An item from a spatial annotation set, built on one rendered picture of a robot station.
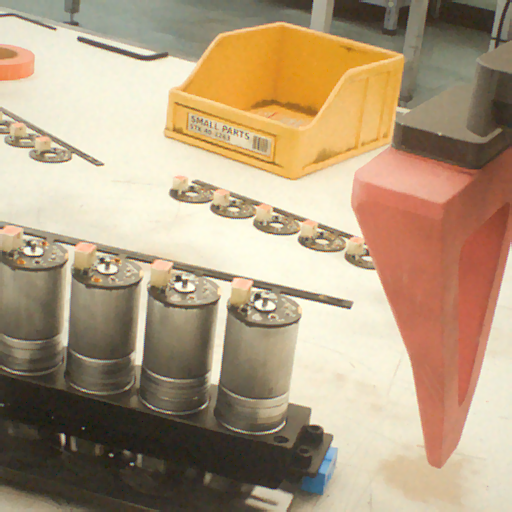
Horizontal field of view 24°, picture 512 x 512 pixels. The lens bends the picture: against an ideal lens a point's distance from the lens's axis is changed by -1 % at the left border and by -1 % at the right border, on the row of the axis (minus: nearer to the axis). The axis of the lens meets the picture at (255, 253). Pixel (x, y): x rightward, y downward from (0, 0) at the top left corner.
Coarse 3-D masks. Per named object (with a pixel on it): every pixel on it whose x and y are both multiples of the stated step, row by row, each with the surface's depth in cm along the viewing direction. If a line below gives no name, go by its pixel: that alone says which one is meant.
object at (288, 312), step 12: (228, 300) 40; (252, 300) 41; (276, 300) 41; (288, 300) 41; (228, 312) 40; (240, 312) 40; (252, 312) 40; (276, 312) 40; (288, 312) 40; (300, 312) 40; (252, 324) 39; (264, 324) 39; (276, 324) 39; (288, 324) 39
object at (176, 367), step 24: (192, 288) 41; (168, 312) 40; (192, 312) 40; (216, 312) 41; (144, 336) 41; (168, 336) 40; (192, 336) 40; (144, 360) 41; (168, 360) 40; (192, 360) 41; (144, 384) 41; (168, 384) 41; (192, 384) 41; (168, 408) 41; (192, 408) 41
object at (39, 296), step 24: (0, 264) 41; (0, 288) 42; (24, 288) 41; (48, 288) 41; (0, 312) 42; (24, 312) 42; (48, 312) 42; (0, 336) 42; (24, 336) 42; (48, 336) 42; (0, 360) 43; (24, 360) 42; (48, 360) 43
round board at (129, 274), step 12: (72, 264) 41; (96, 264) 42; (120, 264) 42; (132, 264) 42; (72, 276) 41; (84, 276) 41; (96, 276) 41; (108, 276) 41; (120, 276) 41; (132, 276) 41; (108, 288) 40; (120, 288) 40
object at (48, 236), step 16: (0, 224) 44; (48, 240) 43; (64, 240) 43; (80, 240) 43; (128, 256) 43; (144, 256) 43; (192, 272) 42; (208, 272) 42; (224, 272) 42; (256, 288) 42; (272, 288) 42; (288, 288) 42; (336, 304) 41; (352, 304) 41
